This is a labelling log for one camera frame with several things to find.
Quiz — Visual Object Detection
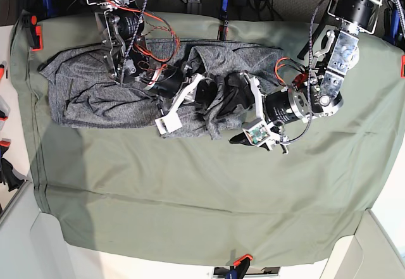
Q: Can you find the orange black clamp far left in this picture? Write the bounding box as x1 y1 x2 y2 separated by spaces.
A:
22 14 43 51

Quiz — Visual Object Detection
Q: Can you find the orange blue clamp bottom centre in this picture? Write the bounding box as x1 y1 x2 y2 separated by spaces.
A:
225 254 253 279

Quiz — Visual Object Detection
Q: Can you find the red handled tool left edge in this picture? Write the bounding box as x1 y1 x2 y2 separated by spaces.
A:
0 61 7 80

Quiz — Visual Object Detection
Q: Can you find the orange black tools left floor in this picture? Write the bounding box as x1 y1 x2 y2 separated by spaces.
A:
1 97 25 192

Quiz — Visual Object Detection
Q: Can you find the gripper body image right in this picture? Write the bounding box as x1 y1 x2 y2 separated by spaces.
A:
249 77 312 151

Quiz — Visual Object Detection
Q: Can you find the aluminium frame bracket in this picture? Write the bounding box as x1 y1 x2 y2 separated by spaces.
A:
187 0 202 15

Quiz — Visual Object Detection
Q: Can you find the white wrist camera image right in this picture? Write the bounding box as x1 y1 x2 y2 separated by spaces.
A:
242 118 271 147

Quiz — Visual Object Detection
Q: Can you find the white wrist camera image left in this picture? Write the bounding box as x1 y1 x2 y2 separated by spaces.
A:
155 112 182 135

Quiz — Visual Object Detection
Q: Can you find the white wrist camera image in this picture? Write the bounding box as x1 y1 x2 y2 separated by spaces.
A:
155 112 182 135
242 118 271 147

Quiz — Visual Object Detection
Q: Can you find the grey heathered T-shirt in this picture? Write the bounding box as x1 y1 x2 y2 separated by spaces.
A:
39 39 284 140

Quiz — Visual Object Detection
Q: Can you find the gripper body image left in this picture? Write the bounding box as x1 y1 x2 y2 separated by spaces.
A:
144 68 204 116

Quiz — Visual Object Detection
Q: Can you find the blue orange clamp top centre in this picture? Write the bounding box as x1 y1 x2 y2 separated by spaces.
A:
217 0 229 41

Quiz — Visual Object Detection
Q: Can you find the blue clamp top right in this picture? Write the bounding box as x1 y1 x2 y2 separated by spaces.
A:
383 8 404 50

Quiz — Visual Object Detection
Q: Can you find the orange clamp right edge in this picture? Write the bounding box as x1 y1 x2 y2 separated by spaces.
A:
401 55 405 78

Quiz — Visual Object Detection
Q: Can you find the green table cloth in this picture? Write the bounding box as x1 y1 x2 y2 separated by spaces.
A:
9 15 404 267

